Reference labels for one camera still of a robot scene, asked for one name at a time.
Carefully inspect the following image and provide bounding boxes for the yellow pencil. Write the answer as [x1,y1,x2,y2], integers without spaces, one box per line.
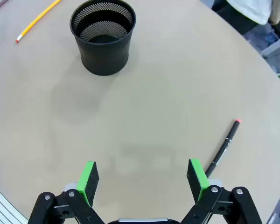
[15,0,62,44]

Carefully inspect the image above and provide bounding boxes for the black mesh pen holder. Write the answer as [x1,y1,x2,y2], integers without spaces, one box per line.
[70,0,137,76]

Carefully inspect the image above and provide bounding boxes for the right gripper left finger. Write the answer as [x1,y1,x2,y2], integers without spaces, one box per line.
[28,161,105,224]

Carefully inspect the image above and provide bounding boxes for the black pen with red end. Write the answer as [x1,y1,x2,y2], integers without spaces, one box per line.
[204,119,241,177]

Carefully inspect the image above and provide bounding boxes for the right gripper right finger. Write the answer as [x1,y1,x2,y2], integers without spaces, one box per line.
[179,158,263,224]

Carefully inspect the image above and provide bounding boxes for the grey metal bar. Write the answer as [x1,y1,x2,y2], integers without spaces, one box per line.
[261,35,280,56]

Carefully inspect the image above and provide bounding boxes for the white slatted panel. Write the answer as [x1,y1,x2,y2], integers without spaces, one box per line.
[0,182,28,224]

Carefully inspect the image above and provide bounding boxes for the person's left forearm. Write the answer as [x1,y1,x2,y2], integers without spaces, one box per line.
[271,0,280,25]

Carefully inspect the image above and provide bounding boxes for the person in white t-shirt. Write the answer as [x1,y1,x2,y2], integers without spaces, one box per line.
[211,0,280,35]

